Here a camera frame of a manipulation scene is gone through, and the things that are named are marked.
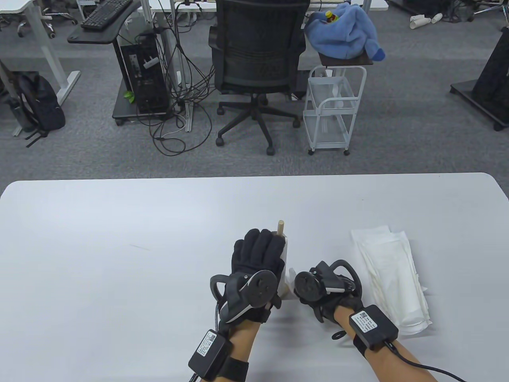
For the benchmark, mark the yellow capped bottle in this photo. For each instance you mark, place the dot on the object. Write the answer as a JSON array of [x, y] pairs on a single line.
[[330, 16]]

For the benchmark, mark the green leaf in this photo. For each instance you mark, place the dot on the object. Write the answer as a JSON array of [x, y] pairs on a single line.
[[129, 96]]

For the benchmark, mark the person's right forearm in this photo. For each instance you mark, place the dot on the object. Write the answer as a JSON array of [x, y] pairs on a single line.
[[397, 366]]

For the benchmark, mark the black wrist sensor box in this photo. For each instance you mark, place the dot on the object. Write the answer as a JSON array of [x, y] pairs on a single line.
[[208, 352], [372, 326]]

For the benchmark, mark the person's left hand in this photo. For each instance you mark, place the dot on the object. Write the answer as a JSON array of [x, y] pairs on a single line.
[[256, 250]]

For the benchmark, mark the small white bottle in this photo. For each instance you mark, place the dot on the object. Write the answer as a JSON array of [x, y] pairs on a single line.
[[437, 18]]

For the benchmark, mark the black mesh office chair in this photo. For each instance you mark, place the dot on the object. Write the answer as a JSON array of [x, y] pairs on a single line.
[[258, 39]]

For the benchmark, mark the black floor stand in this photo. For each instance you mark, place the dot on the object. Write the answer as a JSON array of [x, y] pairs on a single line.
[[493, 79]]

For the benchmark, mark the black keyboard tray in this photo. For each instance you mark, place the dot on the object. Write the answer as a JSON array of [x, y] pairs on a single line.
[[91, 36]]

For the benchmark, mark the black rolling computer base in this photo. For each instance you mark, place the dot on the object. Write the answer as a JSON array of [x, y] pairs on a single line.
[[123, 107]]

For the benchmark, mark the white paper tube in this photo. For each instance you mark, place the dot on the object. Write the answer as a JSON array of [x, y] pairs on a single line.
[[420, 24], [417, 18]]

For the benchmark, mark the chrome chair base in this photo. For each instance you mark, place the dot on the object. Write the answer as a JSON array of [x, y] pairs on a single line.
[[49, 28]]

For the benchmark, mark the wooden paper towel holder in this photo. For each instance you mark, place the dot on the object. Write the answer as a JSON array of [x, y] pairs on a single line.
[[280, 227]]

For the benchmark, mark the black handheld controller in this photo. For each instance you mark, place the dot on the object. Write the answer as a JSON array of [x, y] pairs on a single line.
[[254, 290], [308, 284]]

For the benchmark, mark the grey water bottle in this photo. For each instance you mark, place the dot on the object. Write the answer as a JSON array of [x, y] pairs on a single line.
[[18, 115]]

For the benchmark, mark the white desk frame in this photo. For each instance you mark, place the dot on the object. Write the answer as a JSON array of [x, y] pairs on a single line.
[[51, 55]]

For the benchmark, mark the black computer tower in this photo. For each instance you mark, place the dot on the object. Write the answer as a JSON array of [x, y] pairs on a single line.
[[147, 83]]

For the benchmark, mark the black keyboard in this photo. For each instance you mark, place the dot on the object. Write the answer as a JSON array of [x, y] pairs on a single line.
[[105, 14]]

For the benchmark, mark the white paper towel roll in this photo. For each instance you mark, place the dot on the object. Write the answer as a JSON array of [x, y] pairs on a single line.
[[284, 278]]

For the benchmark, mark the blue fleece cloth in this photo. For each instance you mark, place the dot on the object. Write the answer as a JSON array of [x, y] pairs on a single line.
[[346, 32]]

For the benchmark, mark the pile of paper towel sheets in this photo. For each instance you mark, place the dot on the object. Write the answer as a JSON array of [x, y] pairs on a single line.
[[393, 270]]

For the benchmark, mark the black backpack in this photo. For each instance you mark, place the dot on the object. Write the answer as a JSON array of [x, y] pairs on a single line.
[[39, 103]]

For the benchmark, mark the person's left forearm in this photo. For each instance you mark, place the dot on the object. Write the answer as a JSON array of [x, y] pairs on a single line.
[[244, 342]]

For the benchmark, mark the brown wooden board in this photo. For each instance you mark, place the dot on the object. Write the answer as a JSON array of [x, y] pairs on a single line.
[[346, 61]]

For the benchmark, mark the person's right hand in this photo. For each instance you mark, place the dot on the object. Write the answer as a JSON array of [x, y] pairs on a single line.
[[326, 308]]

